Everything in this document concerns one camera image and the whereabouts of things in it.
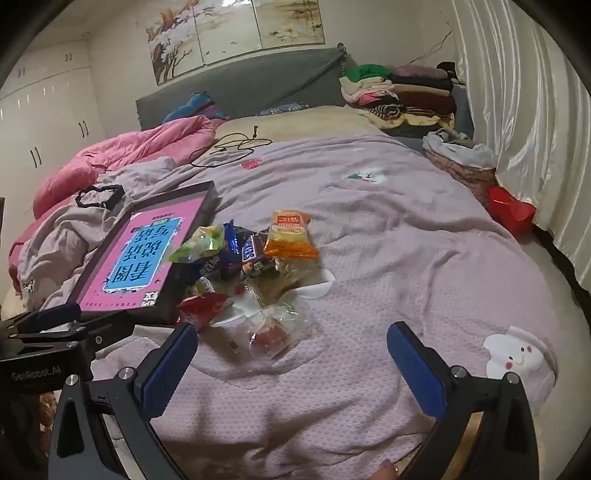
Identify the pile of folded clothes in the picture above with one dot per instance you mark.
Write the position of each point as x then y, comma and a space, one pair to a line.
415, 92

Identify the shallow dark cardboard box tray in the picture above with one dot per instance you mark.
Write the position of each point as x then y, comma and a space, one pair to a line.
189, 277

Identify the blue cookie packet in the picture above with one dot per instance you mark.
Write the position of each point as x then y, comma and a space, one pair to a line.
228, 258

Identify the grey headboard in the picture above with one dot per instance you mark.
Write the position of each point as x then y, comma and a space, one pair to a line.
258, 78

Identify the green candy packet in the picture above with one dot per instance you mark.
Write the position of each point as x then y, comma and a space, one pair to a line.
198, 244

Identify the patterned blue pillow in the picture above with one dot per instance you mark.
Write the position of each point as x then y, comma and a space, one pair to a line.
286, 108

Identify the red bag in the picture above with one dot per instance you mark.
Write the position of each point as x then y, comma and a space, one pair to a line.
508, 210

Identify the purple printed blanket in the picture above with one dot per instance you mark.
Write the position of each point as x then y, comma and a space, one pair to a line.
392, 258

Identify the grey floral cloth bundle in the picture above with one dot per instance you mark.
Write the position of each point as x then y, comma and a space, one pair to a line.
461, 161

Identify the wall painting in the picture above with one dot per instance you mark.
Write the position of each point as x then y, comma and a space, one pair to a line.
221, 32

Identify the red snack packet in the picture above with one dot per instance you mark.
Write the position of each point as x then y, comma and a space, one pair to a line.
198, 309

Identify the pink quilt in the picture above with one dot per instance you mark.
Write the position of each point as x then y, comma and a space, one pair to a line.
115, 147

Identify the orange snack packet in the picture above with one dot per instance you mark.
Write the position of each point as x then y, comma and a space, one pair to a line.
288, 235

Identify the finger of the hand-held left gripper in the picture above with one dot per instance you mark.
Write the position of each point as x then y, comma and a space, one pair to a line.
92, 334
55, 314

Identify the brown chocolate bar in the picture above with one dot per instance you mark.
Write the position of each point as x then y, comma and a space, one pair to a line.
251, 249

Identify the clear packet with red filling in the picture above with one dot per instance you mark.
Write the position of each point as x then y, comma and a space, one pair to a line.
268, 337

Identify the white curtain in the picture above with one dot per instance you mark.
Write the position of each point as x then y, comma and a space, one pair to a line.
517, 92

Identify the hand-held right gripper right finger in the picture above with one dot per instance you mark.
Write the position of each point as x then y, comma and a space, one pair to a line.
415, 369

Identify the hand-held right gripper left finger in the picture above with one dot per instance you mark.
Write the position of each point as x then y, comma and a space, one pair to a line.
168, 369

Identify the white wardrobe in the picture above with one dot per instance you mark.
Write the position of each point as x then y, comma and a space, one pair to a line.
46, 106

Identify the blue knit garment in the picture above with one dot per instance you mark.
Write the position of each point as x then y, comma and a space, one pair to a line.
194, 104

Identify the pink book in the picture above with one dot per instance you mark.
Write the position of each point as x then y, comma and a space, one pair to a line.
138, 249

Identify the black plastic frame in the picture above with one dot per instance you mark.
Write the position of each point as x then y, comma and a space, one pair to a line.
115, 197

